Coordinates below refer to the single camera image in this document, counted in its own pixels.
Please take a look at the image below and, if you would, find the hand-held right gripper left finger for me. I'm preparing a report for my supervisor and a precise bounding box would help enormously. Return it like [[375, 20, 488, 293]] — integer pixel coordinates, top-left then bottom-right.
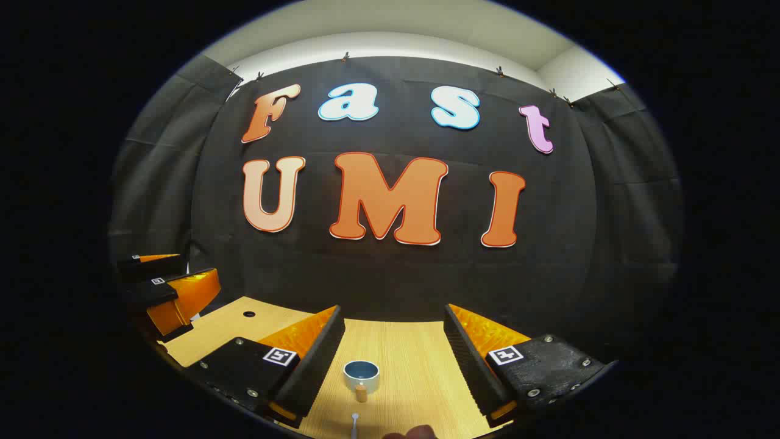
[[186, 304, 346, 429]]

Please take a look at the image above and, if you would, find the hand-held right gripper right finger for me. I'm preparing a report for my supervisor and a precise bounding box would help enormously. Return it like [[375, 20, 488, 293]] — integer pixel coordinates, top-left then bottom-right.
[[443, 303, 610, 427]]

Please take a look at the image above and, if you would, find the blue cup with wooden handle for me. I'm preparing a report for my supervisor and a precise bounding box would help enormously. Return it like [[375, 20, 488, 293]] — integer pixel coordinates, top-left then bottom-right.
[[343, 360, 380, 404]]

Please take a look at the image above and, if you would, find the wooden desktop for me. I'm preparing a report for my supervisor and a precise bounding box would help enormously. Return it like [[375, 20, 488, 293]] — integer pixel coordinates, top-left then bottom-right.
[[160, 296, 519, 439]]

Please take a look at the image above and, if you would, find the black backdrop cloth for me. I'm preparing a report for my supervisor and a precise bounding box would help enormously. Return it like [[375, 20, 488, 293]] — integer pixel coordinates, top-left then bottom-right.
[[108, 54, 682, 342]]

